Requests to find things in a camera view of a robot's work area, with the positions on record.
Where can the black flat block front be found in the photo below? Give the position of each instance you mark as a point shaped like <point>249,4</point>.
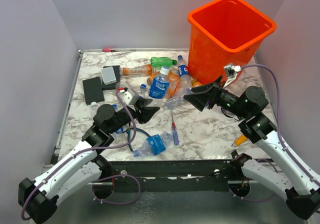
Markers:
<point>93,91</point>

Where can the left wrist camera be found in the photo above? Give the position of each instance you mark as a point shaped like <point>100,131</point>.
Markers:
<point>128,95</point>

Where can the crushed clear blue-cap bottle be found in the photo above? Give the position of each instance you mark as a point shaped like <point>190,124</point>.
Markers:
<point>177,101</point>

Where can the Pocari Sweat bottle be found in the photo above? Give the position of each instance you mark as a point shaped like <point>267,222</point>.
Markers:
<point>160,84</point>

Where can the red marker pen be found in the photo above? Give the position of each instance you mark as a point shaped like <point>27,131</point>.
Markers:
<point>107,50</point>

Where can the red blue screwdriver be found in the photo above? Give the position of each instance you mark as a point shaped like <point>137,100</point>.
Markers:
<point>174,130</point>

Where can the crushed blue label water bottle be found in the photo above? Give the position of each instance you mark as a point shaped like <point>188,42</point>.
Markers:
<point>154,145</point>

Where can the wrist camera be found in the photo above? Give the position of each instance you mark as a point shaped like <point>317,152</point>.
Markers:
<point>231,72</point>
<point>128,95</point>

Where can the clear jar metal lid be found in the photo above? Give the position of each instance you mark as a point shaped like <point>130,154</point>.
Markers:
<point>120,86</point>

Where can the tall orange label tea bottle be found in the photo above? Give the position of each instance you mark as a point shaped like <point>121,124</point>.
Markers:
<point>142,70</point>

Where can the orange plastic bin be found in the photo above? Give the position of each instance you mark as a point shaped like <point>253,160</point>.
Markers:
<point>224,32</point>

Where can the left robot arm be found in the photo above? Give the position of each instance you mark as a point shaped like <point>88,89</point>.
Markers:
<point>41,196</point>

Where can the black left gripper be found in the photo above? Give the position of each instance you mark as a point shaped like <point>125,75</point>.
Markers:
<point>146,112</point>

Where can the small orange juice bottle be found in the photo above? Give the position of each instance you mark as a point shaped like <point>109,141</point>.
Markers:
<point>195,83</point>

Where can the black flat block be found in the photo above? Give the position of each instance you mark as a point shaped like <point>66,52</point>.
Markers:
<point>118,76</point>
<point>93,91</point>

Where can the yellow utility knife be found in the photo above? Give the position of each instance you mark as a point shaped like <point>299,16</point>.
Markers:
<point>240,140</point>

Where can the green plastic bottle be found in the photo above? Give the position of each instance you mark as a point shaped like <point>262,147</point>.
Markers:
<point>158,62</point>

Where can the black flat block rear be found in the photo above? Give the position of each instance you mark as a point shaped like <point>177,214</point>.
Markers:
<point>118,76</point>

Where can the large orange label jug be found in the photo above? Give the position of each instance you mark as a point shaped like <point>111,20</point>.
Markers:
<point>174,82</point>

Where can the clear white-cap bottle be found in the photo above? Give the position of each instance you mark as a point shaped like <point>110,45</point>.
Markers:
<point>94,107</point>

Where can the white box device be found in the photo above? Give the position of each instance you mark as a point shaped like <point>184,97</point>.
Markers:
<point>108,75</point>

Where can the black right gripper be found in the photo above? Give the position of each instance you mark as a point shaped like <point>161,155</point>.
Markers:
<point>200,100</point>

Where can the Pepsi bottle beside bin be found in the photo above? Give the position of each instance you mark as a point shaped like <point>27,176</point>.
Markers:
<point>183,71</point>

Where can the small Pepsi bottle left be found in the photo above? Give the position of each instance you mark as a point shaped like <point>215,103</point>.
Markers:
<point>119,135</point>

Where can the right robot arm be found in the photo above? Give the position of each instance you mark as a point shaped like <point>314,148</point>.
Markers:
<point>298,185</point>

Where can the Pepsi bottle centre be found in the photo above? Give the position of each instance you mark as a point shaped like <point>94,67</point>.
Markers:
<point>143,89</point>

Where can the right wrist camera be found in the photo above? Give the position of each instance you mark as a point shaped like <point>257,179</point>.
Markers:
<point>231,72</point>

